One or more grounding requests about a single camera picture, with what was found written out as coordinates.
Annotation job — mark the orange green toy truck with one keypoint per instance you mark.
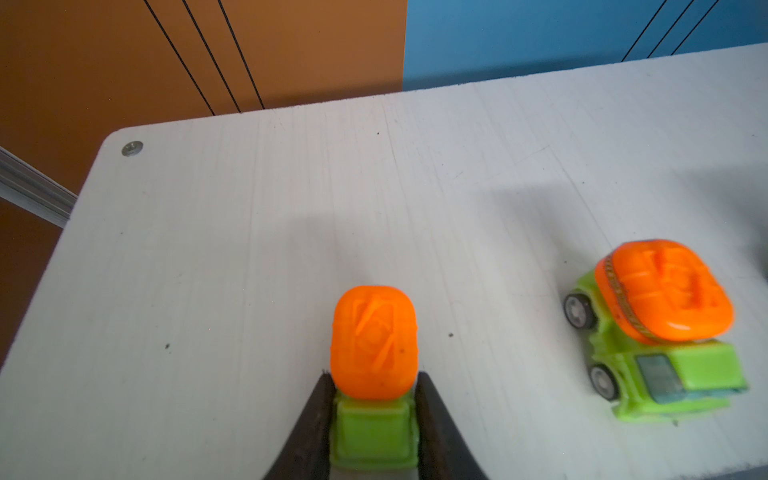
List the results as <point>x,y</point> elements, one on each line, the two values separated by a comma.
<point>374,360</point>

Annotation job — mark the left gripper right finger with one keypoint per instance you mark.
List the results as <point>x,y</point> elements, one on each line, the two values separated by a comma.
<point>442,450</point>

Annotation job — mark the green orange toy car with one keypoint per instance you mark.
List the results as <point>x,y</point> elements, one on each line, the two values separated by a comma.
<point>653,314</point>

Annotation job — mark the white two-tier shelf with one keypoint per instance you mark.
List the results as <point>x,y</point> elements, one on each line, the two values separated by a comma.
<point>186,312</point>

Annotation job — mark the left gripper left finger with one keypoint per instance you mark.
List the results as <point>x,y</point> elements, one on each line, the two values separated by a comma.
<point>306,452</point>

